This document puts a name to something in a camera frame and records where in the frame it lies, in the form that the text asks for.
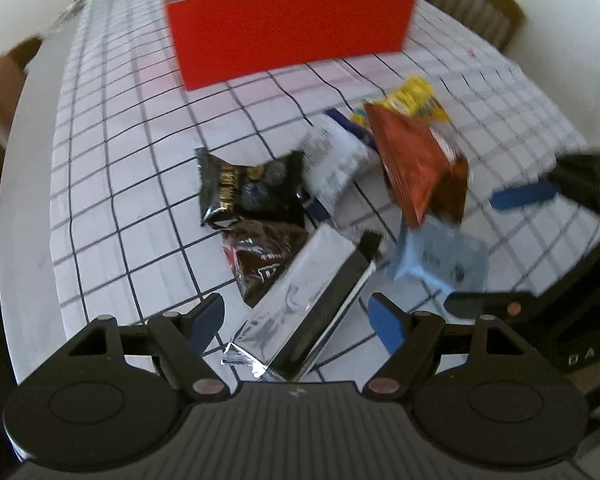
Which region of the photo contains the black snack packet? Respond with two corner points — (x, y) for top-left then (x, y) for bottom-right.
(195, 147), (309, 229)

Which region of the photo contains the light blue snack packet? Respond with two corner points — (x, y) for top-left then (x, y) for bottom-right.
(385, 220), (489, 302)

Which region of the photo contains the red-brown snack packet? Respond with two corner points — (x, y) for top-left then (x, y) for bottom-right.
(365, 102), (470, 229)

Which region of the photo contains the yellow snack packet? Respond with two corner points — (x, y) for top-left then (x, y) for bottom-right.
(352, 76), (452, 126)

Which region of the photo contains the silver snack packet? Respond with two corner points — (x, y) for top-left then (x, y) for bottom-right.
(222, 225), (384, 384)

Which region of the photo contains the checkered tablecloth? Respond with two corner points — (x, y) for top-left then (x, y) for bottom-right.
(50, 0), (588, 377)

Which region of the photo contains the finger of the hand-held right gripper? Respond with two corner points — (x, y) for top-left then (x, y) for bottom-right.
(443, 291), (544, 321)
(489, 154), (600, 220)

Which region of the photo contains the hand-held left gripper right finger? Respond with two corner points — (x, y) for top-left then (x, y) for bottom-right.
(364, 293), (535, 401)

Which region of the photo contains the dark brown snack packet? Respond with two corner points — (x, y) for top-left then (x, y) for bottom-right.
(221, 220), (309, 309)

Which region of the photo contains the white snack packet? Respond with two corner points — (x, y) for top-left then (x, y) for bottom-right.
(300, 116), (381, 221)

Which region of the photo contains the red cardboard box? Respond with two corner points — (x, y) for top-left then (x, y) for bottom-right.
(160, 0), (422, 92)

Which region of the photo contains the small clear wrapper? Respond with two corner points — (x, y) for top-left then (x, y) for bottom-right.
(50, 0), (89, 31)

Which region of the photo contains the wooden chair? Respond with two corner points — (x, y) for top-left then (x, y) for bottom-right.
(0, 35), (44, 196)
(422, 0), (526, 54)

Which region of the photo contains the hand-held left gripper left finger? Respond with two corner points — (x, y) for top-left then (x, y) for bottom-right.
(69, 293), (228, 401)

